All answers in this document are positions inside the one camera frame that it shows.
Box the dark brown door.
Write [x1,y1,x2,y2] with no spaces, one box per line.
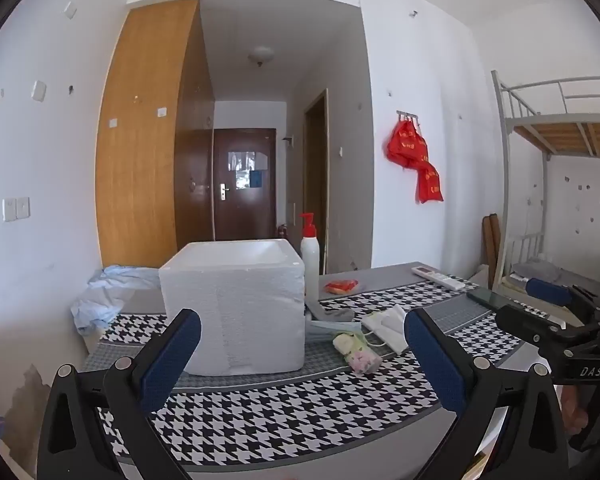
[213,128,277,242]

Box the wooden wardrobe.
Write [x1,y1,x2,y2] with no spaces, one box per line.
[96,0,216,268]

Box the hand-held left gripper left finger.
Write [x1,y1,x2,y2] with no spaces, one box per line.
[36,308,202,480]

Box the person's right hand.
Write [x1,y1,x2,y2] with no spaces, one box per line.
[560,385,588,436]

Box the white towel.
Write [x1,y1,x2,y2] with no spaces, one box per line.
[361,305,411,353]

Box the wooden slat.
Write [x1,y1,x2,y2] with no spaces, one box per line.
[482,214,493,276]
[491,214,501,273]

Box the blue face mask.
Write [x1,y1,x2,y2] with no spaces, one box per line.
[305,321,366,343]

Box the light blue cloth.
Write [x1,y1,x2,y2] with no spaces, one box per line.
[71,265,162,336]

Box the white metal bunk bed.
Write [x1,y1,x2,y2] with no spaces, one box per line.
[491,70,600,321]

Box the black smartphone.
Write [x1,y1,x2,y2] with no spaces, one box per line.
[466,287,523,312]

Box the grey cloth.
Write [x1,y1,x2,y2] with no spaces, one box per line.
[307,299,356,323]

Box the red hanging cloth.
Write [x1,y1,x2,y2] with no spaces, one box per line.
[386,119,443,204]

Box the white foam box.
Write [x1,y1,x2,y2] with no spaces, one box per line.
[158,239,306,376]

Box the round ceiling lamp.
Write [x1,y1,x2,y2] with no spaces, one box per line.
[247,46,276,67]

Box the grey bedding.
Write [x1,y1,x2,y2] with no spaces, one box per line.
[511,259,563,286]

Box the white remote control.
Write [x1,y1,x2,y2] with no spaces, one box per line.
[411,265,466,291]

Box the white lotion pump bottle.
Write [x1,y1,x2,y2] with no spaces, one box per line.
[299,212,321,297]

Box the brown side door frame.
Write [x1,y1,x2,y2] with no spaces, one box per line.
[302,89,329,273]

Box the houndstooth tablecloth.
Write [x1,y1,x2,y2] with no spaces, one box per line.
[82,261,556,471]

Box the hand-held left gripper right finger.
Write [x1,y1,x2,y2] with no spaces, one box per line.
[404,307,568,480]

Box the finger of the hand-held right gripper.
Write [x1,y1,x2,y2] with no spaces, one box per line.
[526,278,600,313]
[495,305,600,347]

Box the cream soft plush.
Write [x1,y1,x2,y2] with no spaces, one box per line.
[332,332,368,357]

